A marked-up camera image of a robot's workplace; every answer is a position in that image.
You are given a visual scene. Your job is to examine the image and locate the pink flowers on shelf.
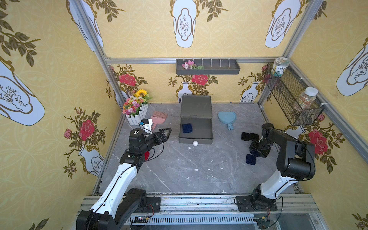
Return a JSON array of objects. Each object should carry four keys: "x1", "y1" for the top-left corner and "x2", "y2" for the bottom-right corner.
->
[{"x1": 182, "y1": 60, "x2": 204, "y2": 70}]

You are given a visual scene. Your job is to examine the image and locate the aluminium rail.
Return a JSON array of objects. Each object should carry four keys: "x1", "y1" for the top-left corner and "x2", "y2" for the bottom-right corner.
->
[{"x1": 81, "y1": 194, "x2": 326, "y2": 230}]

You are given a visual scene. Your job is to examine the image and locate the red brooch box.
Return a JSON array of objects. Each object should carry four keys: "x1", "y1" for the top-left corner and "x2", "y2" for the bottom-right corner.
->
[{"x1": 144, "y1": 151, "x2": 150, "y2": 161}]

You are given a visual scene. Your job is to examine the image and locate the labelled jar white lid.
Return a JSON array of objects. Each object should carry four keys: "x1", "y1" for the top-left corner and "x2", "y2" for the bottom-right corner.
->
[{"x1": 270, "y1": 57, "x2": 290, "y2": 77}]

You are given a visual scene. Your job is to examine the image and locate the black wire wall basket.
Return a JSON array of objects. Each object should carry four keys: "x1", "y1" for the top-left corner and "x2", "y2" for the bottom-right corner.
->
[{"x1": 264, "y1": 63, "x2": 324, "y2": 126}]

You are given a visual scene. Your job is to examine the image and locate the blue brooch box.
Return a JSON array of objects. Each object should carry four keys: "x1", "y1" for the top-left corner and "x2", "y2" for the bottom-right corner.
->
[
  {"x1": 182, "y1": 123, "x2": 193, "y2": 134},
  {"x1": 246, "y1": 154, "x2": 256, "y2": 165}
]

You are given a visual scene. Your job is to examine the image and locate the jar of colourful beads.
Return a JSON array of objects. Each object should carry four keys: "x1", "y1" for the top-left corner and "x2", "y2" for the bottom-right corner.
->
[{"x1": 293, "y1": 87, "x2": 318, "y2": 112}]

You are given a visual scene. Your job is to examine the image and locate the circuit board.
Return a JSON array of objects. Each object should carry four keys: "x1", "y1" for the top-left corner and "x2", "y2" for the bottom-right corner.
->
[{"x1": 133, "y1": 216, "x2": 148, "y2": 224}]

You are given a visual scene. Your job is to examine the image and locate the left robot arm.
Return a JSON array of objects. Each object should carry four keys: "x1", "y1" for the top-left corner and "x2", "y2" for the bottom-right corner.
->
[{"x1": 76, "y1": 128, "x2": 172, "y2": 230}]

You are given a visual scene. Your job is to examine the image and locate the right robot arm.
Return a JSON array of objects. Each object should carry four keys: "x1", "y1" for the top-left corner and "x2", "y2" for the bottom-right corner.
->
[{"x1": 242, "y1": 123, "x2": 316, "y2": 210}]

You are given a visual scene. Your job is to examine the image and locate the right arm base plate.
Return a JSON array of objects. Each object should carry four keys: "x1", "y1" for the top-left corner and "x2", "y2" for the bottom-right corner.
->
[{"x1": 235, "y1": 195, "x2": 278, "y2": 212}]

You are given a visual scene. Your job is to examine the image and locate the grey top drawer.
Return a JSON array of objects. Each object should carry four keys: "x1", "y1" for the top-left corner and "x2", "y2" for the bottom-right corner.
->
[{"x1": 178, "y1": 118, "x2": 214, "y2": 145}]

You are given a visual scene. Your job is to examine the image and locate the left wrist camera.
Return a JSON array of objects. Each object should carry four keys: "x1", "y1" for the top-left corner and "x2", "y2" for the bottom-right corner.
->
[{"x1": 139, "y1": 118, "x2": 153, "y2": 134}]

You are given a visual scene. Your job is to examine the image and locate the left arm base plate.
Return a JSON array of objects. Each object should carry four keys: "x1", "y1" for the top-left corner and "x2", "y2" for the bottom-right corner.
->
[{"x1": 135, "y1": 196, "x2": 161, "y2": 213}]

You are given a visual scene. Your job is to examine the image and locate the flower planter white fence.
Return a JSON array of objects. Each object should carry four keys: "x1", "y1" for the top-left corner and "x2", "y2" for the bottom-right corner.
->
[{"x1": 122, "y1": 89, "x2": 151, "y2": 126}]

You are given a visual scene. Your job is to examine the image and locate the black brooch box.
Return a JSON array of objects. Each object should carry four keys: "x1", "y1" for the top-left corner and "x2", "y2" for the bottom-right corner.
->
[
  {"x1": 241, "y1": 132, "x2": 251, "y2": 141},
  {"x1": 250, "y1": 133, "x2": 259, "y2": 142}
]

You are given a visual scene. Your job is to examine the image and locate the grey wall shelf tray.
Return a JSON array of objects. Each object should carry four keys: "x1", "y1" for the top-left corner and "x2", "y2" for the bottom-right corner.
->
[{"x1": 176, "y1": 58, "x2": 241, "y2": 75}]

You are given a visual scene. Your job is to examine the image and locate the pink hand brush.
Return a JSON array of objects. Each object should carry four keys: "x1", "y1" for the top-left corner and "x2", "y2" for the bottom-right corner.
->
[{"x1": 151, "y1": 111, "x2": 168, "y2": 131}]

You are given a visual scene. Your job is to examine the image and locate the blue dustpan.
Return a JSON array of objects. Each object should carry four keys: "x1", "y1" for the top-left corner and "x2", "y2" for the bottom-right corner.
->
[{"x1": 218, "y1": 112, "x2": 237, "y2": 131}]

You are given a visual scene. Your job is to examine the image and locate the three-tier drawer cabinet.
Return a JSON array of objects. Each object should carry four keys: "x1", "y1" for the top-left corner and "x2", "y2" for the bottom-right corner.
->
[{"x1": 181, "y1": 95, "x2": 213, "y2": 118}]

